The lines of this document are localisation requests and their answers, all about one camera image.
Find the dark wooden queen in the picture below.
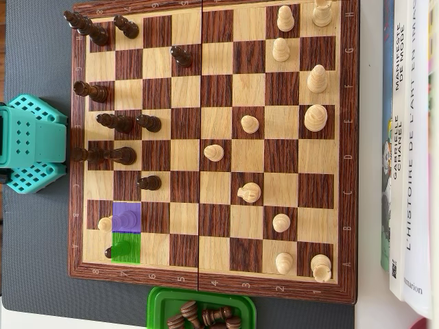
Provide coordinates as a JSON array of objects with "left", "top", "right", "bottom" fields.
[{"left": 95, "top": 112, "right": 135, "bottom": 134}]

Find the dark wooden rook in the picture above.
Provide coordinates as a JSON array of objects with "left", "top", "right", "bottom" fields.
[
  {"left": 73, "top": 80, "right": 110, "bottom": 103},
  {"left": 71, "top": 147, "right": 112, "bottom": 164}
]

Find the green plastic container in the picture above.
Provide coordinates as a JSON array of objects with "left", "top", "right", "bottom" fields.
[{"left": 146, "top": 286, "right": 257, "bottom": 329}]

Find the dark wooden pawn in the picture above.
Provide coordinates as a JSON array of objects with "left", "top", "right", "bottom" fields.
[
  {"left": 135, "top": 114, "right": 163, "bottom": 134},
  {"left": 113, "top": 14, "right": 141, "bottom": 40},
  {"left": 104, "top": 240, "right": 132, "bottom": 260},
  {"left": 170, "top": 45, "right": 193, "bottom": 69},
  {"left": 137, "top": 175, "right": 163, "bottom": 193}
]

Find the light wooden rook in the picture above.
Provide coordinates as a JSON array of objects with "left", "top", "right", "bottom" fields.
[
  {"left": 309, "top": 254, "right": 333, "bottom": 284},
  {"left": 311, "top": 0, "right": 334, "bottom": 28}
]

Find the light wooden pawn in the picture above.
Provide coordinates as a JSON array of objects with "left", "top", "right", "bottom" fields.
[
  {"left": 272, "top": 212, "right": 292, "bottom": 233},
  {"left": 272, "top": 37, "right": 292, "bottom": 63},
  {"left": 276, "top": 5, "right": 296, "bottom": 33},
  {"left": 274, "top": 252, "right": 294, "bottom": 276},
  {"left": 240, "top": 114, "right": 261, "bottom": 135},
  {"left": 203, "top": 143, "right": 225, "bottom": 163}
]

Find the dark wooden king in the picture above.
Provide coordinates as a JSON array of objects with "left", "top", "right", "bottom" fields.
[{"left": 63, "top": 10, "right": 111, "bottom": 47}]

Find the white Gabrielle Chanel book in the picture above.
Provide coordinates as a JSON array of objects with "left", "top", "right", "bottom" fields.
[{"left": 388, "top": 0, "right": 412, "bottom": 302}]

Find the light wooden queen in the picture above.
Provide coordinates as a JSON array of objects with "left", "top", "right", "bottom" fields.
[{"left": 97, "top": 210, "right": 139, "bottom": 232}]

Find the wooden chessboard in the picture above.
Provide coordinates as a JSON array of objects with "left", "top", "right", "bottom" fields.
[{"left": 67, "top": 0, "right": 359, "bottom": 306}]

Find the dark wooden knight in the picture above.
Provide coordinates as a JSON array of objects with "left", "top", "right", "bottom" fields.
[{"left": 104, "top": 146, "right": 138, "bottom": 167}]

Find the grey table mat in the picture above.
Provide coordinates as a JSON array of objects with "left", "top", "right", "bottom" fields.
[{"left": 0, "top": 0, "right": 357, "bottom": 329}]

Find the light wooden bishop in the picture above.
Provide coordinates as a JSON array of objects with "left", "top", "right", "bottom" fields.
[{"left": 306, "top": 64, "right": 329, "bottom": 94}]

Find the clear jug with red liquid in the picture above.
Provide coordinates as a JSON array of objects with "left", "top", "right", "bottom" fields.
[{"left": 407, "top": 317, "right": 439, "bottom": 329}]

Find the white art history book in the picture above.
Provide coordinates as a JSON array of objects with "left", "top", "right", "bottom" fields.
[{"left": 403, "top": 0, "right": 434, "bottom": 319}]

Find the light wooden knight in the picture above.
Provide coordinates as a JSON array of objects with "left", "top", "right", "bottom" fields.
[{"left": 237, "top": 182, "right": 263, "bottom": 204}]

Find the blue illustrated book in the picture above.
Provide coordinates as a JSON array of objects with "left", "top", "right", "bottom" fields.
[{"left": 379, "top": 0, "right": 395, "bottom": 274}]

